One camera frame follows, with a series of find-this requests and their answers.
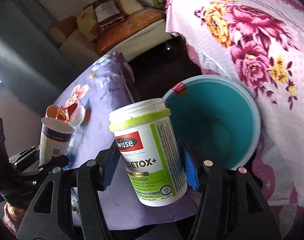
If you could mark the person's left hand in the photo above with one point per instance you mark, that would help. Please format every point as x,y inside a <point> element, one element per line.
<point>13,217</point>

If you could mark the beige sofa with orange cushion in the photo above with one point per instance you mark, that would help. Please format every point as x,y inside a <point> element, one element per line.
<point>142,30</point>

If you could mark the white Swisse supplement bottle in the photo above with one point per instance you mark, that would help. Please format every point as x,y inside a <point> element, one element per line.
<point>146,141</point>

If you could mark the Hennessy bottle shaped pillow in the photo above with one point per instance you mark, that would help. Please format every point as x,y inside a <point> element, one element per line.
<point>107,14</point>

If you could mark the pink floral bed sheet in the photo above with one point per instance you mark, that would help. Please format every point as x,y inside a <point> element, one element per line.
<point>259,44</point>

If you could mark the orange wafer snack wrapper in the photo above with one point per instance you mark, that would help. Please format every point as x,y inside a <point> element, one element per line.
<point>64,114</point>

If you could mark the yellow cartoon pillow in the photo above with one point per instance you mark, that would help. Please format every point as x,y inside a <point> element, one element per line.
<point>86,21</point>

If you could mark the purple floral bed blanket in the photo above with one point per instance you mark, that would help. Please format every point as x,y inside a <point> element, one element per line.
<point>107,85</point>

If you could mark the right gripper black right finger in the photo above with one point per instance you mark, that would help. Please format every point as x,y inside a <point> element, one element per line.
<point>231,206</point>

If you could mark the teal plastic trash bin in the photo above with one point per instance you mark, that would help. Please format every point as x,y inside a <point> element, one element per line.
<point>215,116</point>

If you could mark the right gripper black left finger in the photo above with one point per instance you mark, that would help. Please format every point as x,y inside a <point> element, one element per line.
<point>49,216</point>

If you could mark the white blue paper cup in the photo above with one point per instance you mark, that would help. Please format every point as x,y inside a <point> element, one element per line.
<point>54,140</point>

